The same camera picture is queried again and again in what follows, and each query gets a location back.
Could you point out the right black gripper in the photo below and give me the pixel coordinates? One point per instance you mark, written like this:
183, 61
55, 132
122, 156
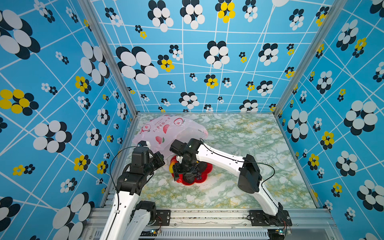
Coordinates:
177, 170

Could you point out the aluminium front rail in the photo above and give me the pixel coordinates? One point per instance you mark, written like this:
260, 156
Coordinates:
226, 224

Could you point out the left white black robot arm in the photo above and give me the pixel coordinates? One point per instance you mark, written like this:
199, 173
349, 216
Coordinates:
129, 217

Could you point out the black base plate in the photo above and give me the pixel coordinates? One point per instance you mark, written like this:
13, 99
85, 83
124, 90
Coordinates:
162, 218
259, 218

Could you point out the red flower-shaped plate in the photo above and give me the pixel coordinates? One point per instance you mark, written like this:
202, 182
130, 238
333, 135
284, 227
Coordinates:
205, 175

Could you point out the red yellow mango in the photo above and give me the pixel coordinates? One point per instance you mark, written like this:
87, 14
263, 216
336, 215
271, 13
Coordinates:
171, 167

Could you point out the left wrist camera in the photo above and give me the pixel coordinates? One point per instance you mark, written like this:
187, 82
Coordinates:
144, 144

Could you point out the aluminium corner post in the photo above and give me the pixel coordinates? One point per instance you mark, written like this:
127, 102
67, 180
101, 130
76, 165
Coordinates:
102, 41
334, 12

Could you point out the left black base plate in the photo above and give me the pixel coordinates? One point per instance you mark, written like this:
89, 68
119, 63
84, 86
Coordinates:
162, 218

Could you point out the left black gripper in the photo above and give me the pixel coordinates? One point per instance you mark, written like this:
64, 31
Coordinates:
159, 158

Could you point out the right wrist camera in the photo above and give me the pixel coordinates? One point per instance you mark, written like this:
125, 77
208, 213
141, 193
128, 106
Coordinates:
178, 148

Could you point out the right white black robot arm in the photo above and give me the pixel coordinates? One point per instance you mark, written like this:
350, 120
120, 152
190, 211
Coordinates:
194, 160

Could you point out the right aluminium corner post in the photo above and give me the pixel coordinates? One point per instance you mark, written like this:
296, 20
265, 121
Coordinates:
334, 12

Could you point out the left aluminium corner post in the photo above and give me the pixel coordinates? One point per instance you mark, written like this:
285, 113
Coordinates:
102, 41

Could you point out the pink translucent plastic bag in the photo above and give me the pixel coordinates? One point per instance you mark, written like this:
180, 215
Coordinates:
162, 131

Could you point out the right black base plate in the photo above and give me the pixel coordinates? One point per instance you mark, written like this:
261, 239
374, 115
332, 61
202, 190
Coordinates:
259, 218

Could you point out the red orange pepper fruit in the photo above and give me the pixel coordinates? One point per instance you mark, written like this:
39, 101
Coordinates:
178, 178

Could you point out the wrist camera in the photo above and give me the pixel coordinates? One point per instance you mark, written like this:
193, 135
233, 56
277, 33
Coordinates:
178, 148
144, 144

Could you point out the dark purple grape bunch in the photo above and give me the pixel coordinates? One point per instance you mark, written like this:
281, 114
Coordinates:
200, 168

